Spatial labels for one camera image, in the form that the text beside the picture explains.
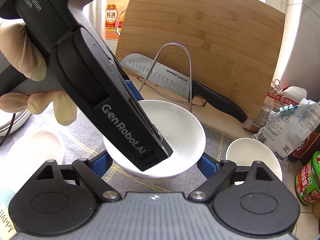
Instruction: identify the bamboo cutting board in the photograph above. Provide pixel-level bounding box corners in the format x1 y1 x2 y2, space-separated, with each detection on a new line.
116 0 285 120

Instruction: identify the green lid sauce jar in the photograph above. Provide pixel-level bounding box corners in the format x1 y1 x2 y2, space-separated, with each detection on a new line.
295 151 319 205

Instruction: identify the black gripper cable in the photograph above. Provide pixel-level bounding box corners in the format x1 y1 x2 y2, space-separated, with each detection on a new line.
0 112 16 147

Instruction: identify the teal binder clip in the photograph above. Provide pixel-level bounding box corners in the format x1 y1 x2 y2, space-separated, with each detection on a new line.
278 104 298 117

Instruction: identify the steel kitchen knife black handle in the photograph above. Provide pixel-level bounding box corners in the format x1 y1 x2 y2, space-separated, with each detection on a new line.
121 53 247 123

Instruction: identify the white blue-print food bag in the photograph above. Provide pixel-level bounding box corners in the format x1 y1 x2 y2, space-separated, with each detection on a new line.
252 98 319 160

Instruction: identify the white red-label salt bag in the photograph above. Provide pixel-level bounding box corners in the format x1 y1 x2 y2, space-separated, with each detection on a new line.
244 86 307 132

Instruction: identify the orange cooking wine jug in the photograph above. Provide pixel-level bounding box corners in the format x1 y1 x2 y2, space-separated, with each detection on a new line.
105 0 130 40

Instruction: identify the plain white bowl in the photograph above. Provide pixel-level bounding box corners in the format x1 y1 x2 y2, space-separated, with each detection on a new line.
103 100 206 184

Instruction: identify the small white floral bowl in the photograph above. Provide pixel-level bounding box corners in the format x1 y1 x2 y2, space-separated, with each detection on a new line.
225 138 283 181

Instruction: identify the gloved left hand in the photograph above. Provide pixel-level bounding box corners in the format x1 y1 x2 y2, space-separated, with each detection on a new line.
0 22 78 126

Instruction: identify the blue grey table mat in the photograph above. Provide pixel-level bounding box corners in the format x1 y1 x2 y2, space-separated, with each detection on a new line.
0 100 288 205

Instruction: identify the brown binder clip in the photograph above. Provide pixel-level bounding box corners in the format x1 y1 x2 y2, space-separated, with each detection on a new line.
271 79 288 92

